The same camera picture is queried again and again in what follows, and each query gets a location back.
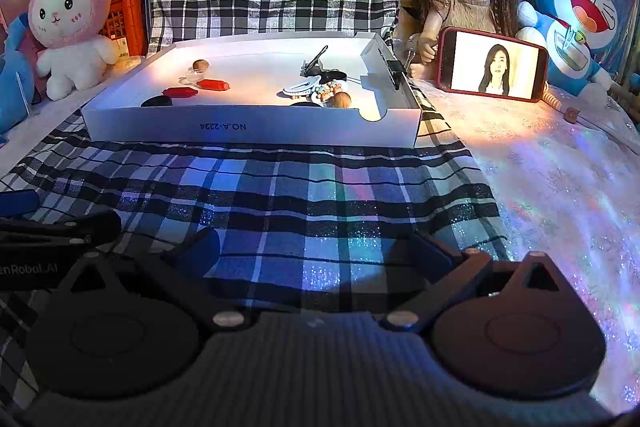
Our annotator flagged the white cardboard box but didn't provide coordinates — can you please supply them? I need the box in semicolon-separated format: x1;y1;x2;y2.
79;30;424;149

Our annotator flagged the blue cat robot plush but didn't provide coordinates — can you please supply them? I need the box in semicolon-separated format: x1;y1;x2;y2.
517;0;619;97

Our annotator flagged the red cased smartphone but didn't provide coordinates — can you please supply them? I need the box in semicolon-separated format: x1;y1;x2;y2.
436;26;550;103

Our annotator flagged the pink hooded bunny plush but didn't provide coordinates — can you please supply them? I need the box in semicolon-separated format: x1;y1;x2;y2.
27;0;121;102

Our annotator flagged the large black binder clip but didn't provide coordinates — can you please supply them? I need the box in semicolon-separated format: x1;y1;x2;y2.
299;45;331;78

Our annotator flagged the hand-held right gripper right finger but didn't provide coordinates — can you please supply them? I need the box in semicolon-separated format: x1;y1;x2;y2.
381;231;569;333

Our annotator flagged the phone charging cable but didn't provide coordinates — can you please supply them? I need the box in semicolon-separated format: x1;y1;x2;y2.
542;89;640;124

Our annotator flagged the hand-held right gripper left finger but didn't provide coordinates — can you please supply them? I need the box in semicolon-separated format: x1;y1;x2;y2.
49;226;251;334

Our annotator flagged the red plastic crate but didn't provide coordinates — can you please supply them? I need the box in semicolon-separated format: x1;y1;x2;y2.
102;0;149;58

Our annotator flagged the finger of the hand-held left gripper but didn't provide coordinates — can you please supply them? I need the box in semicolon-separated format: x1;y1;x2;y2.
0;210;123;259
0;189;42;224

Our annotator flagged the white hair clip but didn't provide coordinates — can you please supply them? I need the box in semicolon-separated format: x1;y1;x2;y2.
282;75;322;97

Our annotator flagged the black white plaid cloth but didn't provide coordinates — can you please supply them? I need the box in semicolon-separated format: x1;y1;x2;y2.
0;0;512;409

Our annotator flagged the small black binder clip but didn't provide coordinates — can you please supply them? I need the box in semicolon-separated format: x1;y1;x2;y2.
387;49;419;90

